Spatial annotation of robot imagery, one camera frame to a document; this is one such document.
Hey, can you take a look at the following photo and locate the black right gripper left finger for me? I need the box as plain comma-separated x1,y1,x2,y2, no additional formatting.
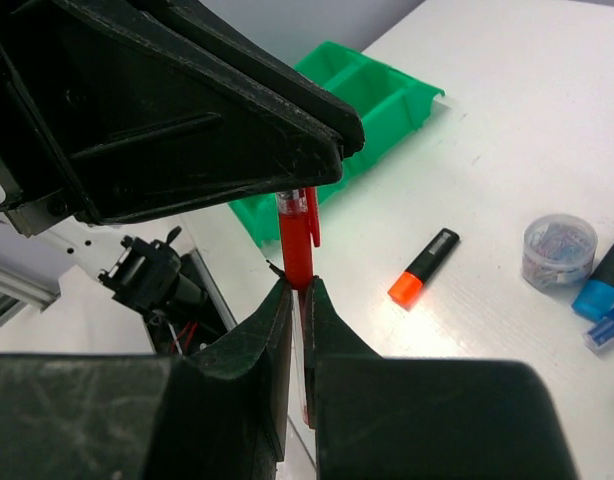
0,280,292,479

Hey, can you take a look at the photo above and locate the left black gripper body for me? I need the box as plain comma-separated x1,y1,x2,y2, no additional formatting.
0,1,95,237

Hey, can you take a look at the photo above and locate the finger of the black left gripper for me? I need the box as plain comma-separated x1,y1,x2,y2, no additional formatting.
16,29,345,225
132,0,365,157

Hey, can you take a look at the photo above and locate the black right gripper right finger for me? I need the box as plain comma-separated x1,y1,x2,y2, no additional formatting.
304,278,578,479

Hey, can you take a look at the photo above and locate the red gel pen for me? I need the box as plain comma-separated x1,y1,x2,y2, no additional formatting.
278,212,316,426

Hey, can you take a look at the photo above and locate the red transparent pen cap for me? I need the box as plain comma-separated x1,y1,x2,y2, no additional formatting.
276,187,321,248

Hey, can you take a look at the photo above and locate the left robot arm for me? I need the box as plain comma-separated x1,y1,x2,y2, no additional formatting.
0,1,365,292

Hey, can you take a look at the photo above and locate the orange-capped black highlighter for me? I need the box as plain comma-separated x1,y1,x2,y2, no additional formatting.
388,228,460,309

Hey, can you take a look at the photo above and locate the green four-compartment plastic bin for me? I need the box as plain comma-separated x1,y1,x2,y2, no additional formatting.
226,39,447,249

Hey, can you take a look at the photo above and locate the clear glue bottle blue cap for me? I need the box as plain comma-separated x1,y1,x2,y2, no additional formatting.
584,307,614,354

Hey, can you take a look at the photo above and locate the clear jar of paperclips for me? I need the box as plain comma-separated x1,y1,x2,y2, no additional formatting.
521,214,598,291

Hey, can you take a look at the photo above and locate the blue-capped black highlighter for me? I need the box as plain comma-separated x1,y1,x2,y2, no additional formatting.
572,243,614,322

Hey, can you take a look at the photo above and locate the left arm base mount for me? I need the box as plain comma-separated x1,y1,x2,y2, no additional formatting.
98,226,235,356

